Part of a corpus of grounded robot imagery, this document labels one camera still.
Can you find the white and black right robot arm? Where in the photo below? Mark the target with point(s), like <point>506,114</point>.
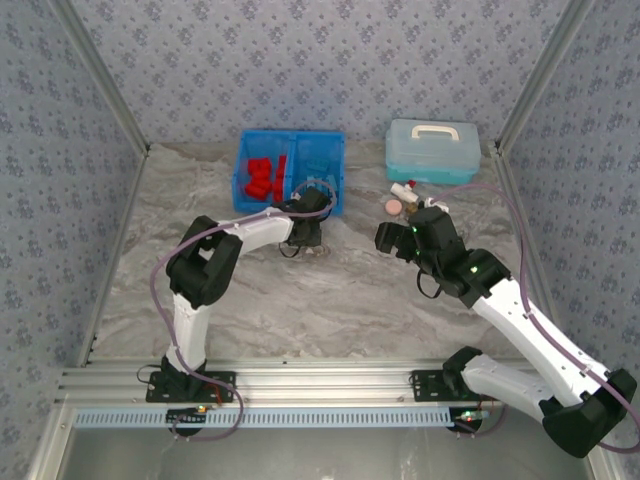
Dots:
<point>525,325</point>

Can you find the aluminium frame post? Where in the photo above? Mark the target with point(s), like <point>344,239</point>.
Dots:
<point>105,75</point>
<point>542,75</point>

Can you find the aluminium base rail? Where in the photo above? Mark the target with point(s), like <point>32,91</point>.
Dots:
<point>325,380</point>

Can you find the red two-by-four lego brick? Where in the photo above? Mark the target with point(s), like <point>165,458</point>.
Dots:
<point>259,188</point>
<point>262,176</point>
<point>281,167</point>

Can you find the small controller board with LED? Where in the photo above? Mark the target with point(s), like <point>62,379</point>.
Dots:
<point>467,419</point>
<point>187,416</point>

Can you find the small pink white bottle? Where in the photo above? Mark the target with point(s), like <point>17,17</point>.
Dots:
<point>402,189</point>

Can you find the pink round disc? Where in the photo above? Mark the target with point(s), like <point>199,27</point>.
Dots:
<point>393,206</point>

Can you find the red two-by-two lego brick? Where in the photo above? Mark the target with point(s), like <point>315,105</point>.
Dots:
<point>278,192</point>
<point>259,166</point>

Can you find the grey metal base panel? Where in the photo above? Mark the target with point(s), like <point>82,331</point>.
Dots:
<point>300,455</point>

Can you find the aluminium side rail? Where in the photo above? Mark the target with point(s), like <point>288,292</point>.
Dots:
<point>516,200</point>
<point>115,260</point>

